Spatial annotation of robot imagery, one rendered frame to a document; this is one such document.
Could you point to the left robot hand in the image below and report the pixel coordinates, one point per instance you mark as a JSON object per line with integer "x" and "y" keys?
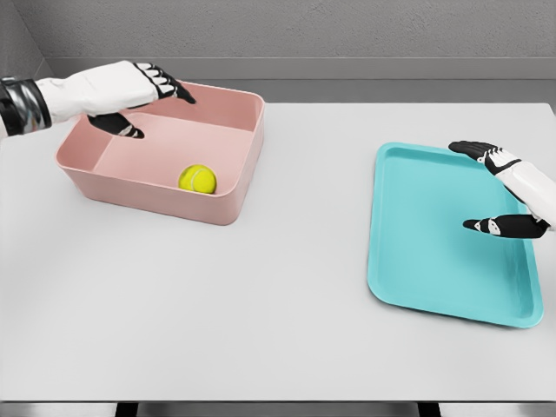
{"x": 117, "y": 87}

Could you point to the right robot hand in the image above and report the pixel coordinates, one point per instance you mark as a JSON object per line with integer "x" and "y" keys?
{"x": 523, "y": 182}

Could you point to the yellow tennis ball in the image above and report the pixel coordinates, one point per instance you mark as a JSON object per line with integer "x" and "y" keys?
{"x": 197, "y": 178}

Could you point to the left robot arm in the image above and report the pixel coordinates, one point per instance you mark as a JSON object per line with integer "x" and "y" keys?
{"x": 35, "y": 102}

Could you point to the pink plastic basket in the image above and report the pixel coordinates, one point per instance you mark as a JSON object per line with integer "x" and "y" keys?
{"x": 165, "y": 147}

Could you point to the blue plastic tray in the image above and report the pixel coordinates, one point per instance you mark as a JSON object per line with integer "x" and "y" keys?
{"x": 447, "y": 243}

